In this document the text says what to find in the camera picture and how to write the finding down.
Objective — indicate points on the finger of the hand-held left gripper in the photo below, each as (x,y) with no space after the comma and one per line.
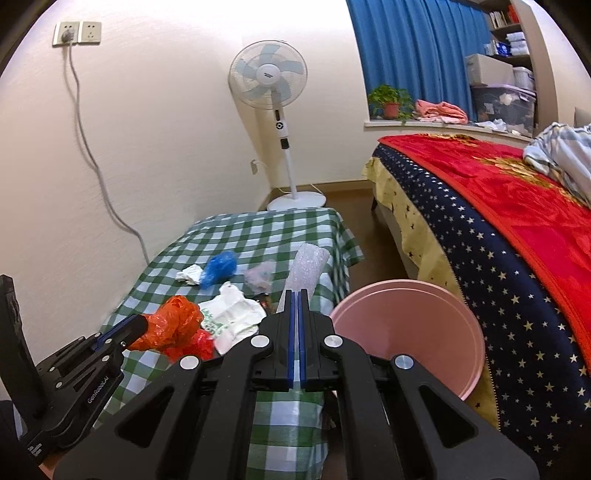
(131,337)
(115,326)

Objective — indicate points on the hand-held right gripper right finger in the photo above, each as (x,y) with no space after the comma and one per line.
(304,350)

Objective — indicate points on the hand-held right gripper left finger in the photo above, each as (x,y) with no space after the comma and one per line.
(291,350)

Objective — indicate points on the orange plastic bag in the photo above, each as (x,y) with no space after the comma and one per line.
(175,323)

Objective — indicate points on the red plastic bag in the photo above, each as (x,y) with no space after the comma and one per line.
(198,346)

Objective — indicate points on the white green-printed plastic bag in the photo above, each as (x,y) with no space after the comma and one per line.
(231,318)

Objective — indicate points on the pale purple foam sheet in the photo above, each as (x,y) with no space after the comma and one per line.
(307,267)

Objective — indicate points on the pink plastic bucket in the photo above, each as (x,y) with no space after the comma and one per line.
(415,323)

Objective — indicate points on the clear plastic bag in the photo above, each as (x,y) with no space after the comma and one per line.
(259,277)

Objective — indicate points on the crumpled white cloth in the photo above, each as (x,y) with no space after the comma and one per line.
(189,274)

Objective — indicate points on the blue plastic bag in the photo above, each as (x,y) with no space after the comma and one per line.
(219,270)

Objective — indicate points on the green checkered tablecloth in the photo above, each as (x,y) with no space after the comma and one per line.
(277,230)

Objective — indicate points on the yellow star bedsheet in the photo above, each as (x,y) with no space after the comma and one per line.
(415,221)

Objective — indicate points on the bed with starry blanket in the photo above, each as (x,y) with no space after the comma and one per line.
(508,295)

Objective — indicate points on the white window sill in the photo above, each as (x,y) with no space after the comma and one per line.
(392,123)

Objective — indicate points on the red blanket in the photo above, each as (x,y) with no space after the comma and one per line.
(508,198)

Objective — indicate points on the potted green plant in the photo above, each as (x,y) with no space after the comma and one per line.
(391,104)

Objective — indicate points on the pink cloth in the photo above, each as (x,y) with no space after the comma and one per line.
(441,110)

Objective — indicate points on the white standing fan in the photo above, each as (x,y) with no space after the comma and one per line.
(268,74)

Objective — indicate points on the clear storage box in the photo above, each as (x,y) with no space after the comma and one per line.
(501,108)

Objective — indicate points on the blue curtain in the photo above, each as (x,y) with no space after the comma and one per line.
(415,50)

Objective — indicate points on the striped duvet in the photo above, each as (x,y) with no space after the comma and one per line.
(563,152)

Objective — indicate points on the pale cardboard box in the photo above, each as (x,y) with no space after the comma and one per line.
(489,69)

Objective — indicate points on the small white lidded box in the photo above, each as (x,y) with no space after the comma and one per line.
(524,78)

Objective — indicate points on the stack of white packets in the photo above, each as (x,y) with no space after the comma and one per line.
(517,44)

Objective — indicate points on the bookshelf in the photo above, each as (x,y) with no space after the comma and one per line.
(512,27)

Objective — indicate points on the row of books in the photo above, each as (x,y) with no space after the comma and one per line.
(503,18)

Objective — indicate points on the white wall socket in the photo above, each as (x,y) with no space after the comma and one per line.
(65,33)
(90,32)

